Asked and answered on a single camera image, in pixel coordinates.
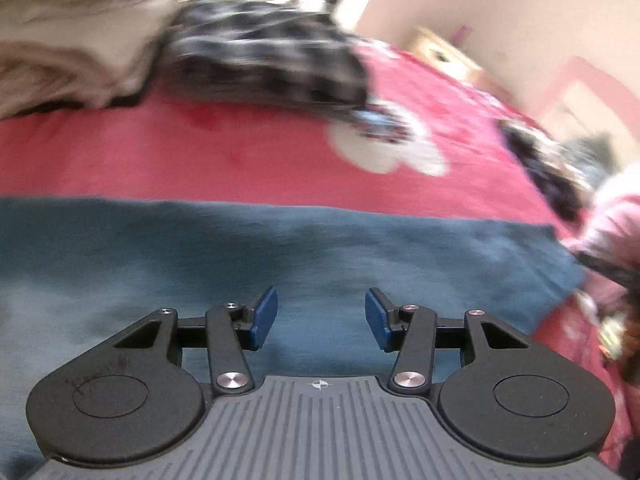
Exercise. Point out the grey plaid shirt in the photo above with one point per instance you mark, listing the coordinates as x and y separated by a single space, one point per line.
270 55

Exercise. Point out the red floral blanket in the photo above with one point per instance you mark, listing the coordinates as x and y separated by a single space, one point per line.
200 155

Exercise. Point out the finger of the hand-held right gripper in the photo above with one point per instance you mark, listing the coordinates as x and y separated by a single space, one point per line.
615 272

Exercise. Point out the cream nightstand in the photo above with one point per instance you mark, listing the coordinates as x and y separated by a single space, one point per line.
445 60

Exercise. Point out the yellow printed cloth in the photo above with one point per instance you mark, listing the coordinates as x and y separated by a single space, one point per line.
620 335

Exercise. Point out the pink cup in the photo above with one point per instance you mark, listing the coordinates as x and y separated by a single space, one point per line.
462 35

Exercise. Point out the stack of white folded clothes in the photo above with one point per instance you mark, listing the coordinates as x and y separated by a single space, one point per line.
75 35

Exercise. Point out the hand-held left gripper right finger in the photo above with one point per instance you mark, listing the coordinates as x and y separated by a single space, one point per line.
377 317

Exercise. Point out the blue denim jeans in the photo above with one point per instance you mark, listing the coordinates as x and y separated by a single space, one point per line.
300 250

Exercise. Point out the teal patterned blanket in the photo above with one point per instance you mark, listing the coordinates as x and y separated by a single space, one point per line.
595 160

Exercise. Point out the pink and cream headboard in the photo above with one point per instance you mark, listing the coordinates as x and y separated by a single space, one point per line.
585 95

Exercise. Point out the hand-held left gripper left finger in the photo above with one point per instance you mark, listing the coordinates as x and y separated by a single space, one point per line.
264 317

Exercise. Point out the dark blue crumpled garment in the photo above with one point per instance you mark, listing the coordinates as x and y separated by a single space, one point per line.
550 175

